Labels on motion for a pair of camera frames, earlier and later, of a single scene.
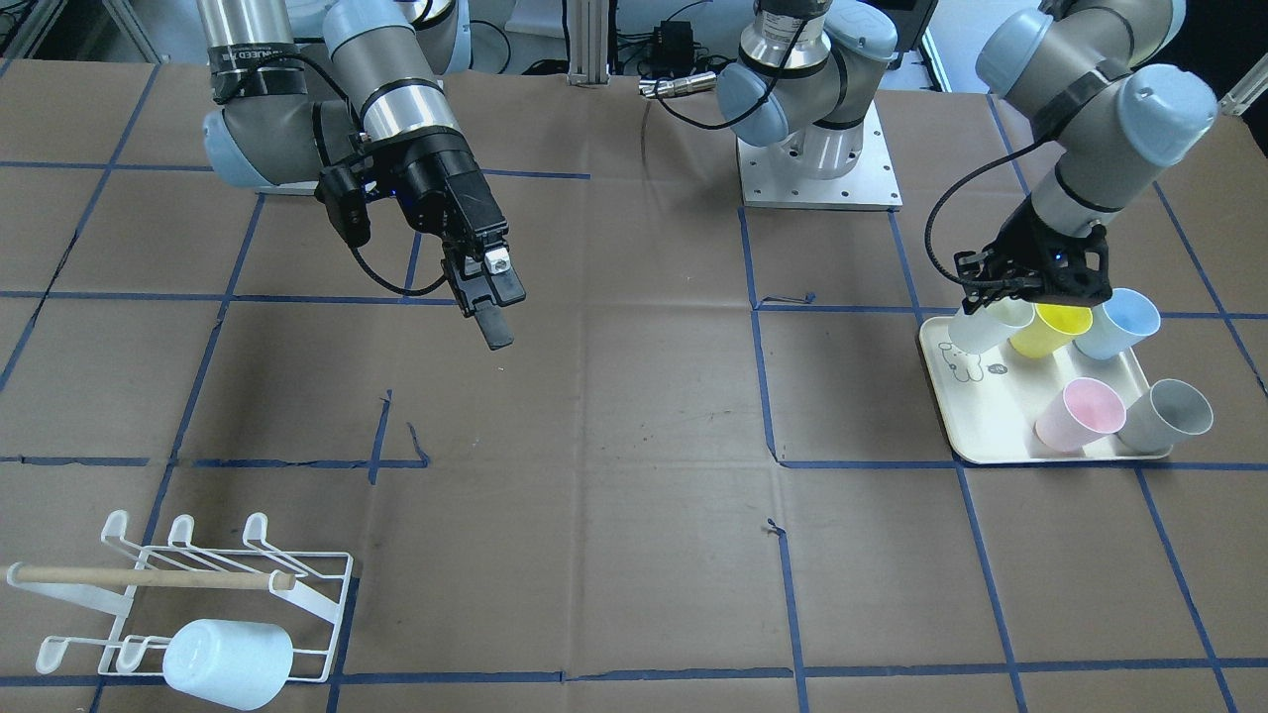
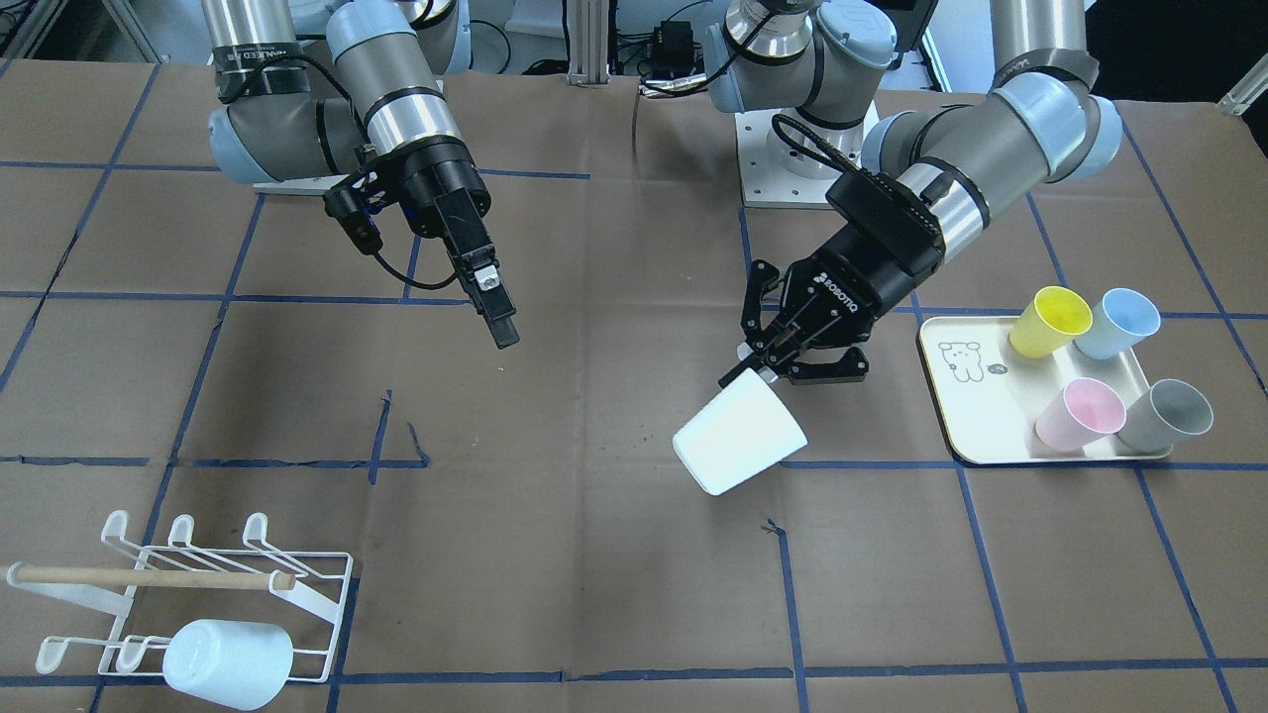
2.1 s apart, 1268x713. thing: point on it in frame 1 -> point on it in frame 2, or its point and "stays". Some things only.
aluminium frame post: [588, 27] stays
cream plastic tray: [990, 404] stays
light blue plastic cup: [243, 665] stays
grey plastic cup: [1158, 417] stays
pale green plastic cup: [988, 327] -> [745, 429]
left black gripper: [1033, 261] -> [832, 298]
